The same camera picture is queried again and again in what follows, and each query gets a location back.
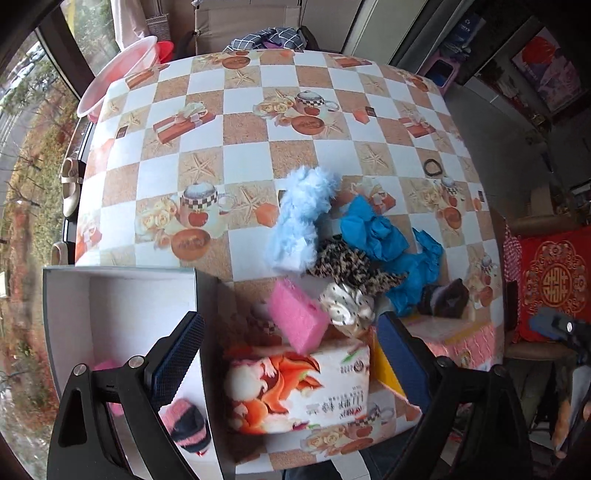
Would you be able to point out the pink and black sock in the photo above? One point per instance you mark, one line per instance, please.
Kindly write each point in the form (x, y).
(184, 427)

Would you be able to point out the pink translucent basin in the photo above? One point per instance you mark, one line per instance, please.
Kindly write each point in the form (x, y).
(124, 64)

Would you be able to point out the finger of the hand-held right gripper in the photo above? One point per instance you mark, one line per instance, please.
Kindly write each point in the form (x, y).
(549, 323)

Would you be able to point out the dark checked cloth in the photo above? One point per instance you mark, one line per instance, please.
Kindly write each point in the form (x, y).
(277, 37)

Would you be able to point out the grey storage box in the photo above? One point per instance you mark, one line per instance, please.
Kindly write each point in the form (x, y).
(138, 295)

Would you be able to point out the person's right hand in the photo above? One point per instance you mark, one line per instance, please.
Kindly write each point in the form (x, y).
(562, 434)

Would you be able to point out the blue cardboard box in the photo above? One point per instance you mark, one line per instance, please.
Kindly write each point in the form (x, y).
(466, 30)

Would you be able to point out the white cabinet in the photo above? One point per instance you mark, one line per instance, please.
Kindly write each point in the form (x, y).
(383, 23)

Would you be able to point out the red patterned cardboard box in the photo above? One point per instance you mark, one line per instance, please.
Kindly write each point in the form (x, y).
(457, 341)

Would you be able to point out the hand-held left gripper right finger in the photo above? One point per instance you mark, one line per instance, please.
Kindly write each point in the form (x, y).
(401, 355)

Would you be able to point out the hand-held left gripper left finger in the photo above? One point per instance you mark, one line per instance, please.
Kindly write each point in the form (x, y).
(178, 360)

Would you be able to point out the floral tissue pack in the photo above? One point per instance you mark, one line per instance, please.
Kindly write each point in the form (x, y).
(295, 392)

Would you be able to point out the red plastic basin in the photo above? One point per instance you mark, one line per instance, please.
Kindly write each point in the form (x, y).
(165, 50)

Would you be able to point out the white polka dot scrunchie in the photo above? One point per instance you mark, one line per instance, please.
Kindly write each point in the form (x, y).
(344, 304)

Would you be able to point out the red embroidered cushion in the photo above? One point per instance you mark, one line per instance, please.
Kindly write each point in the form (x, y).
(554, 277)

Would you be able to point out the red and white checked cloth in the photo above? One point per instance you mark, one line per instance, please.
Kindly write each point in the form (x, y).
(511, 254)

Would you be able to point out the pink sponge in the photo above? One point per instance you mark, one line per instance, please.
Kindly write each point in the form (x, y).
(298, 318)

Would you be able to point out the dark purple sock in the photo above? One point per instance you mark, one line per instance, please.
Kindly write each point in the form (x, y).
(445, 300)

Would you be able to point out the white hanging garment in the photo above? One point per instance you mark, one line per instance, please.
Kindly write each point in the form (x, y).
(131, 21)

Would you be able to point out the light blue fluffy cloth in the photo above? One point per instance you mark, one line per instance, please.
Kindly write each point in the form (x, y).
(295, 212)

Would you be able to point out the leopard print scarf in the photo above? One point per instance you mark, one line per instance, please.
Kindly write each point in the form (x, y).
(351, 267)

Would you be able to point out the red wall poster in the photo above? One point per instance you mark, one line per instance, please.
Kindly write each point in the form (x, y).
(549, 74)

